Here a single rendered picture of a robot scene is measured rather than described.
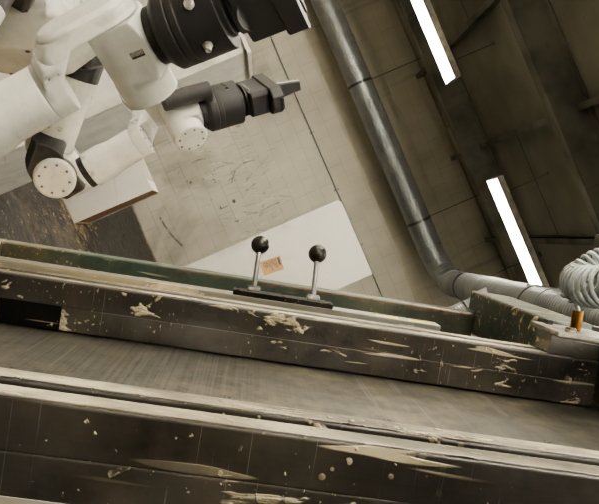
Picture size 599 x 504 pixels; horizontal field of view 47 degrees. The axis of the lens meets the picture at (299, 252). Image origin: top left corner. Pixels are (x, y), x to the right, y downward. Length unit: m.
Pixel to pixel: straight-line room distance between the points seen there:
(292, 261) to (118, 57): 4.12
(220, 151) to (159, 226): 1.29
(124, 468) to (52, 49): 0.46
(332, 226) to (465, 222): 4.95
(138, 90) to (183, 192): 8.52
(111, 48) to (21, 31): 0.28
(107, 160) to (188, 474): 0.98
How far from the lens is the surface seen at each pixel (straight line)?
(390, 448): 0.48
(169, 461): 0.47
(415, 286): 9.49
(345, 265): 4.88
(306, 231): 4.85
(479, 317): 1.65
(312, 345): 0.99
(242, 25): 0.77
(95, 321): 1.00
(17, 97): 0.80
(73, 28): 0.78
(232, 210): 9.25
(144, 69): 0.79
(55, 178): 1.36
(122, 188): 6.15
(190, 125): 1.33
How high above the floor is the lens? 1.45
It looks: 2 degrees up
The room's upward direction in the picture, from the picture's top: 66 degrees clockwise
